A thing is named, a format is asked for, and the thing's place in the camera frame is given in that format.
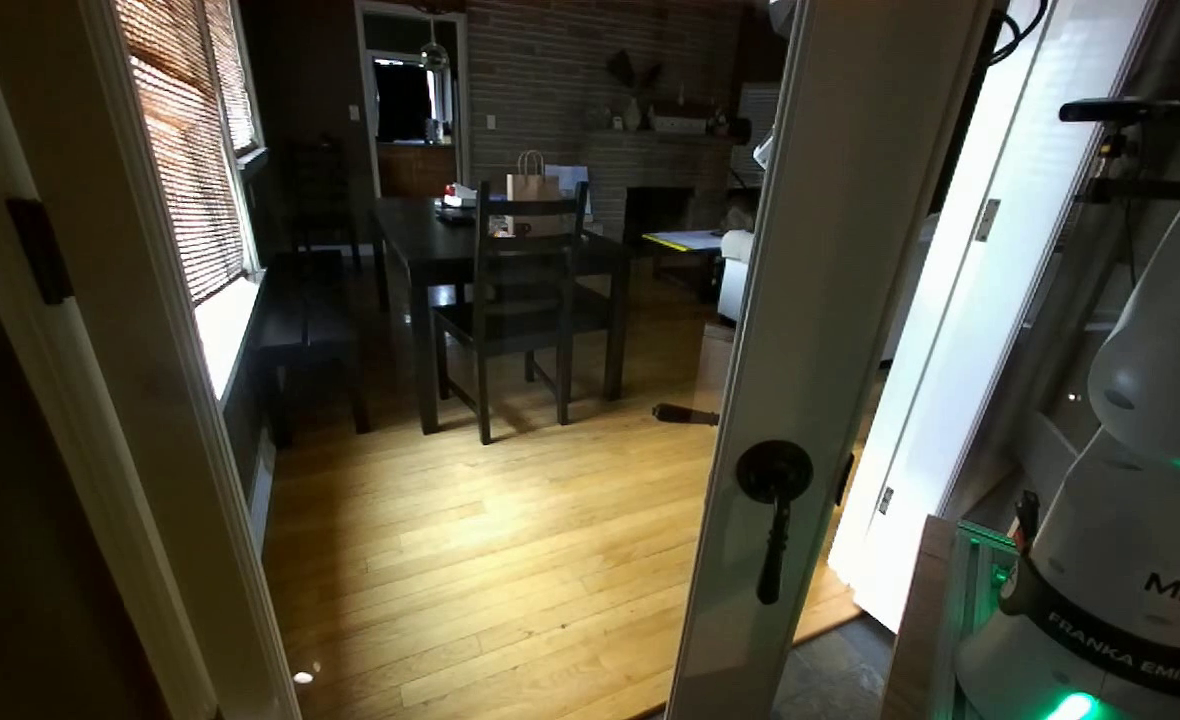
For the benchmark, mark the dark wooden dining table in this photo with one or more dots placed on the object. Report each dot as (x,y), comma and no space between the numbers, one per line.
(443,253)

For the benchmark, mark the black door lever handle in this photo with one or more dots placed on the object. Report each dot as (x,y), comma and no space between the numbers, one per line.
(773,473)

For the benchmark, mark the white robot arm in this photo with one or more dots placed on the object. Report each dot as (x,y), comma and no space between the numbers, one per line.
(1089,623)

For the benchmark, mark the dark wooden chair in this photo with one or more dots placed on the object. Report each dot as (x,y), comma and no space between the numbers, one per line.
(519,313)

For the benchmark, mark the white door frame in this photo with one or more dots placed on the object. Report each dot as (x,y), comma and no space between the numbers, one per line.
(90,295)

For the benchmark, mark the bamboo window blind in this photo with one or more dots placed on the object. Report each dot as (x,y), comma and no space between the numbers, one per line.
(200,123)

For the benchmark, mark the dark wooden bench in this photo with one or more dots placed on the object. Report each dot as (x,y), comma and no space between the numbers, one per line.
(309,319)

